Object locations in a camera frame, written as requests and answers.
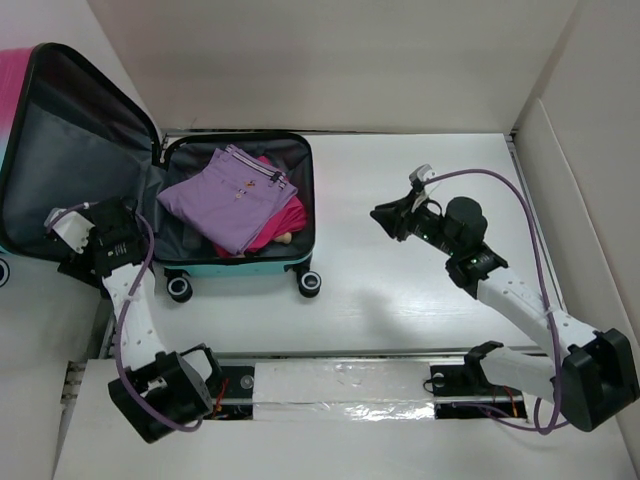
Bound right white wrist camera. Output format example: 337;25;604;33
409;164;439;199

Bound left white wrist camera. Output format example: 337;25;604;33
44;202;95;254

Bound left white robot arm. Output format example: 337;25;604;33
45;198;226;444

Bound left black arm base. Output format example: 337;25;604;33
205;365;255;421

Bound aluminium rail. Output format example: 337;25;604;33
213;348;468;364

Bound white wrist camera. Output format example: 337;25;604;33
44;202;95;254
409;164;439;199

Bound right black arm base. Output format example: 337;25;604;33
423;341;528;420

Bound beige makeup sponge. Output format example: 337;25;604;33
273;232;293;245

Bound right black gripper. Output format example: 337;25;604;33
370;189;460;257

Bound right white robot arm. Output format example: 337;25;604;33
370;197;639;432

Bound purple shorts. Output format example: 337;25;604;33
157;144;298;255

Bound pink and teal kids suitcase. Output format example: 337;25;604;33
1;43;321;303

